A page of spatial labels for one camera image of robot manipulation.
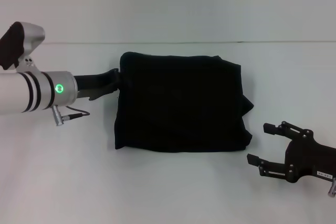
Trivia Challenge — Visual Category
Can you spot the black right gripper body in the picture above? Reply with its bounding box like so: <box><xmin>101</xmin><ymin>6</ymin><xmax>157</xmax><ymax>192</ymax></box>
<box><xmin>283</xmin><ymin>129</ymin><xmax>336</xmax><ymax>184</ymax></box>

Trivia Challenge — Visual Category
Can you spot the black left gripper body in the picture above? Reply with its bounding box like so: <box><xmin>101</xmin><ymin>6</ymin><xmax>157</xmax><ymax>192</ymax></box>
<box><xmin>72</xmin><ymin>68</ymin><xmax>122</xmax><ymax>102</ymax></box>

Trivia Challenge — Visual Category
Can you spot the black t-shirt with white lettering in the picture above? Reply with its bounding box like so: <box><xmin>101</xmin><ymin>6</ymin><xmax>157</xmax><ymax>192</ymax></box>
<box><xmin>113</xmin><ymin>51</ymin><xmax>256</xmax><ymax>154</ymax></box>

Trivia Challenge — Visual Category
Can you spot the left gripper cable with connector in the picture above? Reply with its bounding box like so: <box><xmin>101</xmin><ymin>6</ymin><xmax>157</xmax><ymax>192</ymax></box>
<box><xmin>51</xmin><ymin>104</ymin><xmax>91</xmax><ymax>127</ymax></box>

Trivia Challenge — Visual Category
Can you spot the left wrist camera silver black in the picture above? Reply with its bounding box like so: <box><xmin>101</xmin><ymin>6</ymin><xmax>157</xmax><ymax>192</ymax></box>
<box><xmin>0</xmin><ymin>21</ymin><xmax>46</xmax><ymax>74</ymax></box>

